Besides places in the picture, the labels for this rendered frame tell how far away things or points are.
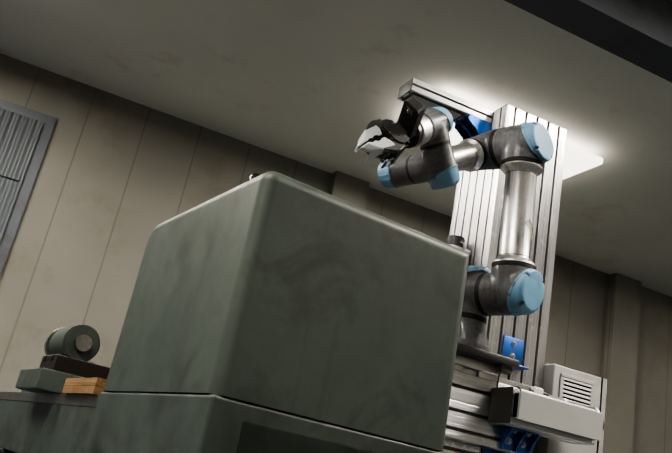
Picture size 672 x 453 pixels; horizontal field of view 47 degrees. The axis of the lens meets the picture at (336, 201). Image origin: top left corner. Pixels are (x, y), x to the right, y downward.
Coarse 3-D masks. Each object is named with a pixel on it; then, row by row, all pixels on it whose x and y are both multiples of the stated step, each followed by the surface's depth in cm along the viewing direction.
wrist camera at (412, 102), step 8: (408, 104) 165; (416, 104) 165; (400, 112) 169; (408, 112) 166; (416, 112) 164; (400, 120) 171; (408, 120) 168; (416, 120) 166; (408, 128) 170; (416, 128) 171; (408, 136) 172
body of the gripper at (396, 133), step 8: (384, 120) 169; (392, 120) 172; (384, 128) 167; (392, 128) 169; (400, 128) 170; (384, 136) 168; (392, 136) 166; (400, 136) 168; (416, 136) 175; (408, 144) 177; (416, 144) 175; (368, 152) 171; (400, 152) 171; (384, 160) 171; (392, 160) 173
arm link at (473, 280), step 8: (472, 272) 206; (480, 272) 206; (472, 280) 204; (480, 280) 202; (472, 288) 202; (464, 296) 204; (472, 296) 202; (464, 304) 203; (472, 304) 202; (480, 304) 201; (472, 312) 202; (480, 312) 203
